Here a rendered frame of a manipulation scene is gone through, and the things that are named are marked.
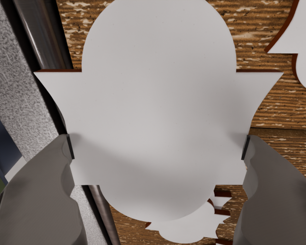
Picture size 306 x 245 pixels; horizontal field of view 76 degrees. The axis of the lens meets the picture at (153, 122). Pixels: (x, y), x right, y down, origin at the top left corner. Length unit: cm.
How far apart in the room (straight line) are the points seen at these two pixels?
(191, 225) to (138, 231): 13
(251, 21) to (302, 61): 6
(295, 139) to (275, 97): 7
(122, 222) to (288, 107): 35
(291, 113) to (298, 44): 8
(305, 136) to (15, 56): 35
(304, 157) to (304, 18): 17
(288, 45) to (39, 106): 29
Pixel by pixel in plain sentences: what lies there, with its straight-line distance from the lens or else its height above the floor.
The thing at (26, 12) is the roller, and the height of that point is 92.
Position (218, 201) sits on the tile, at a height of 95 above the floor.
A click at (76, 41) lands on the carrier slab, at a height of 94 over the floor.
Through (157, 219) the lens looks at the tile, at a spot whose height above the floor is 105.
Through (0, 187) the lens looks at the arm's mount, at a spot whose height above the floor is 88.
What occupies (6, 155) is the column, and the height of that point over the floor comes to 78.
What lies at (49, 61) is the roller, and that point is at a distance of 26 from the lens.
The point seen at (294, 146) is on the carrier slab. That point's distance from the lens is 29.
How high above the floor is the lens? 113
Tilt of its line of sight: 53 degrees down
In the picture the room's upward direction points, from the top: 170 degrees counter-clockwise
